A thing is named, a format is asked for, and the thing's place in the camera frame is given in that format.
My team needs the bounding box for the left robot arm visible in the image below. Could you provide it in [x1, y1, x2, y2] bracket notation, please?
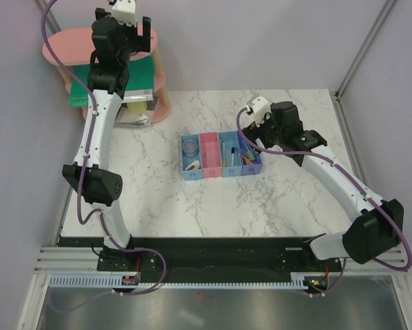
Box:
[62, 1, 151, 270]

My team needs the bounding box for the white cable duct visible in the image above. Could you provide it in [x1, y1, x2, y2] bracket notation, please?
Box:
[48, 270, 312, 290]

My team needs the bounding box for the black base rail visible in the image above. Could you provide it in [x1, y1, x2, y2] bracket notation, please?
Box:
[95, 235, 387, 286]

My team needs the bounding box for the yellow cup on shelf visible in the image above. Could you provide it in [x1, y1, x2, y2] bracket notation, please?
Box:
[127, 101, 147, 116]

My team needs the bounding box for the aluminium frame post right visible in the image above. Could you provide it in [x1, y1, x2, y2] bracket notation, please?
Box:
[332, 0, 398, 102]

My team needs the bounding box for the green book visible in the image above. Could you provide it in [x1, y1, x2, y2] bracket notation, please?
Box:
[68, 56, 155, 108]

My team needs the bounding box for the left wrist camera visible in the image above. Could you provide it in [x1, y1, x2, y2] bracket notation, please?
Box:
[111, 0, 136, 26]

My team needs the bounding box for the green eraser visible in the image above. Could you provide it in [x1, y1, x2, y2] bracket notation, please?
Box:
[245, 144, 258, 157]

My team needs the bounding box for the light blue bin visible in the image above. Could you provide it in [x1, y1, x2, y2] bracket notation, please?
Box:
[218, 131, 242, 177]
[180, 134, 204, 181]

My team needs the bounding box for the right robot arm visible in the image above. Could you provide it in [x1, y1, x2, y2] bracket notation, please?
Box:
[238, 96, 412, 271]

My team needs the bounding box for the dark blue plastic bin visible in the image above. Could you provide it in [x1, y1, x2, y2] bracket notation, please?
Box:
[237, 132, 263, 176]

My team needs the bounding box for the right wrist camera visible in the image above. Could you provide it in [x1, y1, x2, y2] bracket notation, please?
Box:
[246, 96, 271, 127]

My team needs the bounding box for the orange highlighter marker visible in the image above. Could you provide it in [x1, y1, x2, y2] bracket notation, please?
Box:
[242, 154, 256, 164]

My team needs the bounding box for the clear round pin jar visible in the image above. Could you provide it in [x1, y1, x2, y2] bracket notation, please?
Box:
[182, 138, 199, 158]

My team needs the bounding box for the black white pen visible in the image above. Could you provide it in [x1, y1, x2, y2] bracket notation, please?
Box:
[230, 147, 235, 167]

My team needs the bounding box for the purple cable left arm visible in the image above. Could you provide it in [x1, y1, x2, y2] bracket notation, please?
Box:
[40, 0, 169, 312]

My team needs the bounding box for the aluminium frame post left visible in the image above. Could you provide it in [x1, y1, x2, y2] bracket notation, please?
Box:
[32, 0, 61, 34]

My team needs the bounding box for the pink wooden shelf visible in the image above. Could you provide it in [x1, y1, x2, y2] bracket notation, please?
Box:
[48, 27, 171, 123]

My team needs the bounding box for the yellow capped pen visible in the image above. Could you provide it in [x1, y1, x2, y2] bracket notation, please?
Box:
[221, 141, 226, 168]

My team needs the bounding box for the aluminium frame post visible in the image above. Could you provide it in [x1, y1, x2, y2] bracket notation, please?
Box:
[332, 0, 398, 102]
[32, 0, 61, 34]

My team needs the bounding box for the pink plastic bin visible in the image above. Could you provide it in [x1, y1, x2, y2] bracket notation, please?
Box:
[199, 132, 223, 179]

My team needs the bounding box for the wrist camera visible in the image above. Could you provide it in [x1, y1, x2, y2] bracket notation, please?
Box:
[111, 0, 136, 26]
[246, 96, 271, 127]

